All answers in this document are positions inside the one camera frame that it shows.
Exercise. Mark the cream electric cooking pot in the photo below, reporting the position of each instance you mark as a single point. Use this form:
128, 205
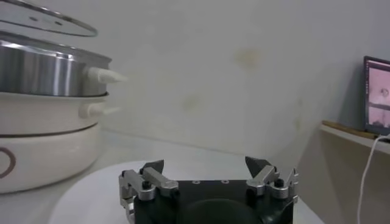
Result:
45, 152

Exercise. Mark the white side table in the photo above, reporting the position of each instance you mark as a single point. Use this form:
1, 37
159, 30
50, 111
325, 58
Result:
350, 137

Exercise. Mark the stainless steel steamer basket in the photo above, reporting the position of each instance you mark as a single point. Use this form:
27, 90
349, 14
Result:
51, 73

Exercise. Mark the large white round plate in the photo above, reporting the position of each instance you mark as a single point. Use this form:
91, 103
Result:
97, 194

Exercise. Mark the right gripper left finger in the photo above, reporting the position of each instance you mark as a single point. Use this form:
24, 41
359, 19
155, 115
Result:
152, 181

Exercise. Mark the round glass pot lid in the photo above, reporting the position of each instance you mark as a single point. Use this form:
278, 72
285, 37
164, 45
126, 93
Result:
48, 21

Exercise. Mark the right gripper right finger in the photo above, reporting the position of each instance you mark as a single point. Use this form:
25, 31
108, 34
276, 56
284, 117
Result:
268, 178

